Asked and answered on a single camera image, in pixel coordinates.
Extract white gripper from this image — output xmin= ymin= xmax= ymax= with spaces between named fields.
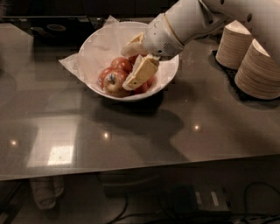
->
xmin=121 ymin=13 xmax=184 ymax=91

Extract red-green apple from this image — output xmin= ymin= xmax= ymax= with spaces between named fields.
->
xmin=103 ymin=69 xmax=130 ymax=98

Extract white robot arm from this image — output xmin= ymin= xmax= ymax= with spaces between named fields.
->
xmin=121 ymin=0 xmax=280 ymax=90

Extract top red apple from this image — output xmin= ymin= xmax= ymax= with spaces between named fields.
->
xmin=129 ymin=55 xmax=137 ymax=65

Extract red apple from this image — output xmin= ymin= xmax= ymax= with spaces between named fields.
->
xmin=98 ymin=67 xmax=113 ymax=89
xmin=147 ymin=76 xmax=155 ymax=87
xmin=129 ymin=55 xmax=137 ymax=65
xmin=110 ymin=57 xmax=132 ymax=74
xmin=134 ymin=83 xmax=149 ymax=95

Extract middle left red apple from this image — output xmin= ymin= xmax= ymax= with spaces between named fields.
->
xmin=110 ymin=57 xmax=132 ymax=74

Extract white ceramic bowl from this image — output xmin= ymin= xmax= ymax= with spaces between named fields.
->
xmin=78 ymin=21 xmax=180 ymax=102

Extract front right red apple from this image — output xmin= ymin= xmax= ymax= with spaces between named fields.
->
xmin=134 ymin=83 xmax=149 ymax=95

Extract far left red apple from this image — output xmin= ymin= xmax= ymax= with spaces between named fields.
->
xmin=98 ymin=67 xmax=113 ymax=89

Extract white paper bowl liner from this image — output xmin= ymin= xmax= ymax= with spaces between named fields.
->
xmin=59 ymin=15 xmax=177 ymax=96

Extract black induction cooktop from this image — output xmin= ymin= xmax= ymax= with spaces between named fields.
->
xmin=3 ymin=16 xmax=104 ymax=48

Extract black rubber mat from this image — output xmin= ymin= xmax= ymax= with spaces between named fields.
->
xmin=216 ymin=60 xmax=280 ymax=102

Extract left stack paper plates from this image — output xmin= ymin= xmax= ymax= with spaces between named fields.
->
xmin=215 ymin=20 xmax=253 ymax=70

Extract stack paper plates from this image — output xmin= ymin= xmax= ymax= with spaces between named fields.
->
xmin=215 ymin=20 xmax=253 ymax=70
xmin=234 ymin=39 xmax=280 ymax=100

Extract right stack paper plates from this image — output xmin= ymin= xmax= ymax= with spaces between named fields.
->
xmin=234 ymin=39 xmax=280 ymax=100

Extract dark electronic box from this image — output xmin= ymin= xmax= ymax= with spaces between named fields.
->
xmin=171 ymin=185 xmax=231 ymax=214

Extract hanging beige towel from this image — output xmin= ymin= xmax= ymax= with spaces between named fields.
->
xmin=29 ymin=176 xmax=65 ymax=210

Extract black cable under table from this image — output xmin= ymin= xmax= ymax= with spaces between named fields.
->
xmin=106 ymin=181 xmax=280 ymax=224

